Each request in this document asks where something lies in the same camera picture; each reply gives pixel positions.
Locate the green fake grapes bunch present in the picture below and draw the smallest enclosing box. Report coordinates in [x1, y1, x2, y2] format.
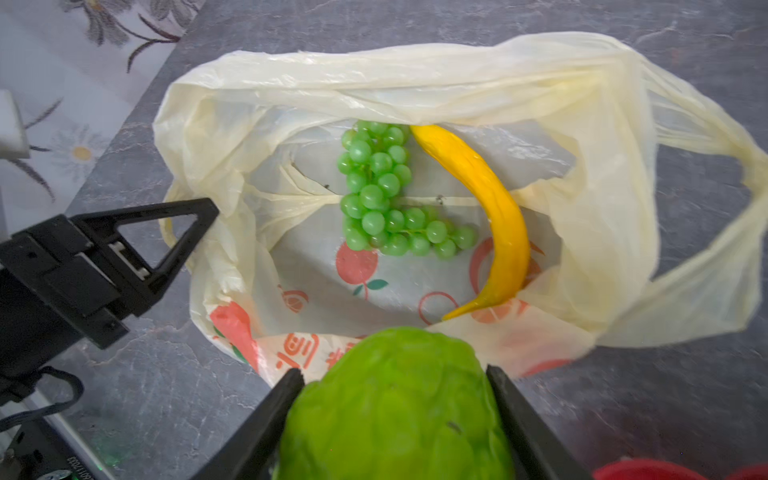
[337, 120, 478, 259]

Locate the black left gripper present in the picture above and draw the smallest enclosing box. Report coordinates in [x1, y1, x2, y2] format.
[0, 197, 221, 391]

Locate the pale yellow plastic bag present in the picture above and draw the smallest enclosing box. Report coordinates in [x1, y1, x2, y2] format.
[153, 32, 767, 384]

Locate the light green bumpy fake fruit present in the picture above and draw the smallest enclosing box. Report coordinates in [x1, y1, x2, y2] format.
[273, 327, 516, 479]

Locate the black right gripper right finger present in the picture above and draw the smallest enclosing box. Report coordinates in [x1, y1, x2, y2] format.
[486, 365, 591, 480]

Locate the yellow fake banana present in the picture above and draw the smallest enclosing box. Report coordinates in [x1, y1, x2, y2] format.
[411, 125, 530, 321]

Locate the red flower-shaped bowl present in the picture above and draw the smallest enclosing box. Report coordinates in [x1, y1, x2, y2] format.
[593, 459, 767, 480]

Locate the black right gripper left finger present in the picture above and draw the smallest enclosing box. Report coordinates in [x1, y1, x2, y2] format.
[192, 368, 305, 480]

